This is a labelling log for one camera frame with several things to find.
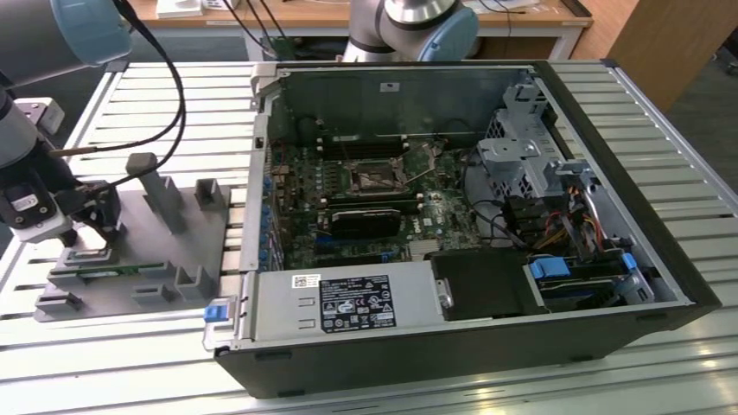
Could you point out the wooden cabinet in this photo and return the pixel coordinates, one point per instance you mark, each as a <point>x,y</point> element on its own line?
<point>664,43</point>

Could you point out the black RAM slot bank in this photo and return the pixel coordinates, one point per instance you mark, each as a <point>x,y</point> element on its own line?
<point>364,149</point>
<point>369,202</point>

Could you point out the black open PC case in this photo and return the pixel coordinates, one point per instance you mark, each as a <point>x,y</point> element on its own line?
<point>404,367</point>

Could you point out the green circuit board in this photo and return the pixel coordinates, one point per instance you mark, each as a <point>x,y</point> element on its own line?
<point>282,47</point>

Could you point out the blue disk carrier tab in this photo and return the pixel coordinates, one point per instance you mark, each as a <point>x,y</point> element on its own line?
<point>548,269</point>
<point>629,262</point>

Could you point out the silver metal drive cage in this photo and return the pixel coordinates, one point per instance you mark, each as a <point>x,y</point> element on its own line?
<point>520,151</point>

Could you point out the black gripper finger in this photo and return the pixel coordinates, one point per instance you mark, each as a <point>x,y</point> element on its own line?
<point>110,212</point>
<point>70,238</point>

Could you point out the green motherboard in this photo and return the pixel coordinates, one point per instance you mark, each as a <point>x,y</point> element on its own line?
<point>444,207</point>

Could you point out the metal disk bay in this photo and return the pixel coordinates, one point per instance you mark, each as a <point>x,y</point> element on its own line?
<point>635,289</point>

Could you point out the CPU socket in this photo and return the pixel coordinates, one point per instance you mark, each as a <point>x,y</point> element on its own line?
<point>376,177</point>

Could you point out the small silver heat sink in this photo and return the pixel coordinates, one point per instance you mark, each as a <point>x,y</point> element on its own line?
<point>422,250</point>

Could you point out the green RAM stick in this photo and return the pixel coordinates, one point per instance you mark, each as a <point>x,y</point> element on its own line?
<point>135,270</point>

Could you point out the white paper sheets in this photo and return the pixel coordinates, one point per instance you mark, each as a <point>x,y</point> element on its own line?
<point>513,3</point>

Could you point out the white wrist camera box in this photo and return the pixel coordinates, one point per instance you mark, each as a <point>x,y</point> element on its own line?
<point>35,216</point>
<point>41,113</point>

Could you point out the white box with dark print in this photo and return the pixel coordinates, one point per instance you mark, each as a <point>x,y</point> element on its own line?
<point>222,4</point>

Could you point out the grey plastic parts rack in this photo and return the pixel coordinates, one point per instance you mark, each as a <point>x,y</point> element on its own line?
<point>162,242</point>

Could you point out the grey power supply unit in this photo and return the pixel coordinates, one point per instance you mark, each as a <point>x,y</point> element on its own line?
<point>277,311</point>

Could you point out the blue plastic latch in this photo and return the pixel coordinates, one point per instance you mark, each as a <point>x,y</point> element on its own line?
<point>214,313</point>

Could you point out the black graphics card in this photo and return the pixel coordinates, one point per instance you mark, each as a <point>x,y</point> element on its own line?
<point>364,222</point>

